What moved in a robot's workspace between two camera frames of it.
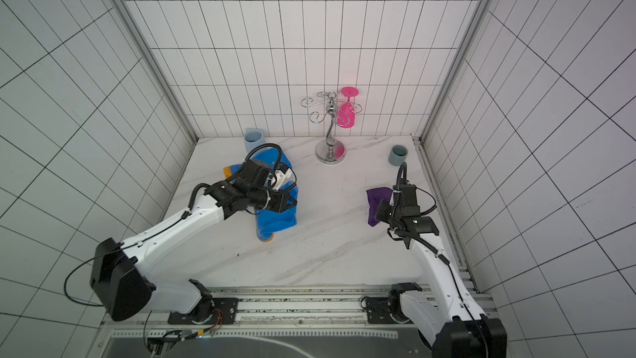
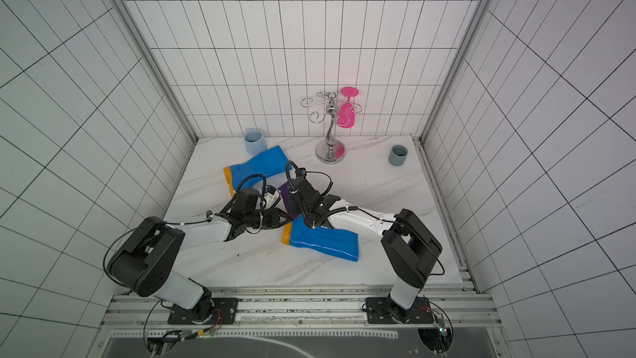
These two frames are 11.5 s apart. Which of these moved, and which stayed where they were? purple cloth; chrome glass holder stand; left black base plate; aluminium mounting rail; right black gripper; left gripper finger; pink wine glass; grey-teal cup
Moved: left gripper finger; purple cloth; right black gripper
Stayed: pink wine glass; left black base plate; grey-teal cup; chrome glass holder stand; aluminium mounting rail
